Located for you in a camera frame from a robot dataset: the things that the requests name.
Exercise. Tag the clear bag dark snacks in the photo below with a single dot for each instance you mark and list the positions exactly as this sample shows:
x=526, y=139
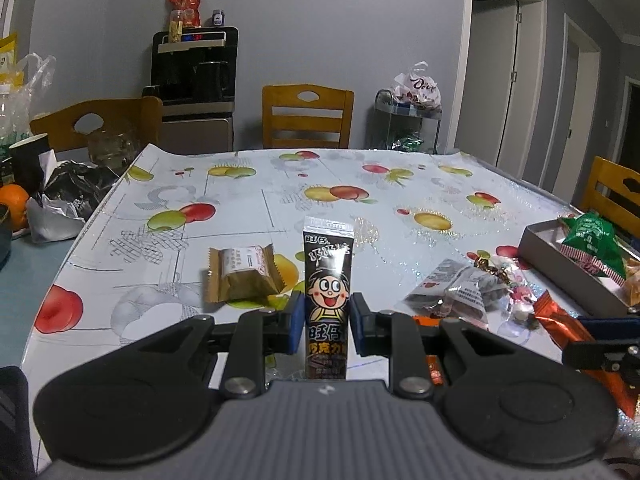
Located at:
x=457, y=290

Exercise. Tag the black paper cup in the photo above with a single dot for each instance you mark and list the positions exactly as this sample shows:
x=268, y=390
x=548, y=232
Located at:
x=26, y=168

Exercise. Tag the black water dispenser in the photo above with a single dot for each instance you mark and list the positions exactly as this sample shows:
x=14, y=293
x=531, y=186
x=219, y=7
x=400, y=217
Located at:
x=195, y=80

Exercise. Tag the silver black foil bag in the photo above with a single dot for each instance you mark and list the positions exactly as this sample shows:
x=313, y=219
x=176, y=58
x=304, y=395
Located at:
x=68, y=200

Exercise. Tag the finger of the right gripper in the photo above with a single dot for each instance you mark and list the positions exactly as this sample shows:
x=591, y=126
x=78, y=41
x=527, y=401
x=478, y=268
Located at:
x=614, y=346

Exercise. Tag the orange fruit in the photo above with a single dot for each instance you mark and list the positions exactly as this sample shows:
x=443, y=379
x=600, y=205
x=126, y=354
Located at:
x=15, y=198

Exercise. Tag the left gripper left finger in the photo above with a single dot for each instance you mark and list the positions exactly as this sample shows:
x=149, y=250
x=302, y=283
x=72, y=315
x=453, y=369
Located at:
x=254, y=336

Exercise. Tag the brown wrapped pastry snack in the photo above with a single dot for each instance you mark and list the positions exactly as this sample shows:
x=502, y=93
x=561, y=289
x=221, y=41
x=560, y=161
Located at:
x=241, y=273

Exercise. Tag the white plastic shopping bag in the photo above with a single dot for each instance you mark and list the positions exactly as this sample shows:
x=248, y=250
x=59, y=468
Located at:
x=418, y=88

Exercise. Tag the grey cardboard box tray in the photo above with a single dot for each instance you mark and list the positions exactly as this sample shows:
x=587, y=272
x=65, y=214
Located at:
x=602, y=297

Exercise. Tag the wooden chair far middle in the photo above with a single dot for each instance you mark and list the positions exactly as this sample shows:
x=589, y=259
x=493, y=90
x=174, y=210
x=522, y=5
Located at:
x=306, y=116

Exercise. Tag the glass jar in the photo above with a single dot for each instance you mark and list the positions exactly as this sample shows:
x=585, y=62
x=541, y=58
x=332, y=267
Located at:
x=113, y=149

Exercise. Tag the dark bowl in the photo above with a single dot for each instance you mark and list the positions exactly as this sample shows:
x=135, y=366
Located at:
x=5, y=234

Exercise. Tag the orange foil snack packet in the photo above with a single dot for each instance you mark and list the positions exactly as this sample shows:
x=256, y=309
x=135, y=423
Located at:
x=564, y=328

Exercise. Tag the black cartoon candy tube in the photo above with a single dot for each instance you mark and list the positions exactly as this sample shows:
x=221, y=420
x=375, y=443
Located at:
x=328, y=272

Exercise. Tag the green snack bag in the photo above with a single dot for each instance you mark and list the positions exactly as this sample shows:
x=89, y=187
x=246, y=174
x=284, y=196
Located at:
x=590, y=242

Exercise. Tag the yellow food bag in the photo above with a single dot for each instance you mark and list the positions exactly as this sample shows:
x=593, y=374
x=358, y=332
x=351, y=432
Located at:
x=9, y=74

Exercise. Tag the fruit pattern tablecloth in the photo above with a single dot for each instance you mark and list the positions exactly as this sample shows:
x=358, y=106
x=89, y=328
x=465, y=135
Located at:
x=122, y=362

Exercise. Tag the red snack bag on dispenser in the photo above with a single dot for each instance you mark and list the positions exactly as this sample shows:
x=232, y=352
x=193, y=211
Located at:
x=190, y=10

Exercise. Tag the wooden chair right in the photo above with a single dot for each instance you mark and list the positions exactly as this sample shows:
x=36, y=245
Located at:
x=613, y=192

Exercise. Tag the gold brown foil candy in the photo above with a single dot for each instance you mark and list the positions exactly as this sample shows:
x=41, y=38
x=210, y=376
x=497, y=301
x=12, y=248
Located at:
x=499, y=267

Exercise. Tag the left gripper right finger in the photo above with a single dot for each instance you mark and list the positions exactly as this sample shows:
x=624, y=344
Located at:
x=396, y=337

